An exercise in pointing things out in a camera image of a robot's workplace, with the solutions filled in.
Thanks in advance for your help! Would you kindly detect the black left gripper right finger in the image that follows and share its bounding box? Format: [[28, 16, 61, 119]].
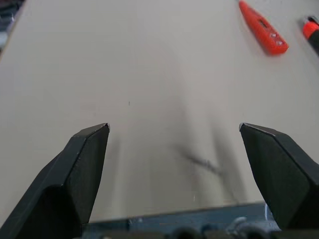
[[238, 122, 319, 232]]

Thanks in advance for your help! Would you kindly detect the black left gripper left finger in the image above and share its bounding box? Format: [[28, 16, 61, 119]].
[[0, 122, 111, 239]]

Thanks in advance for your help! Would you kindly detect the red voltage tester pen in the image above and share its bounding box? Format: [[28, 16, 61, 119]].
[[238, 0, 289, 56]]

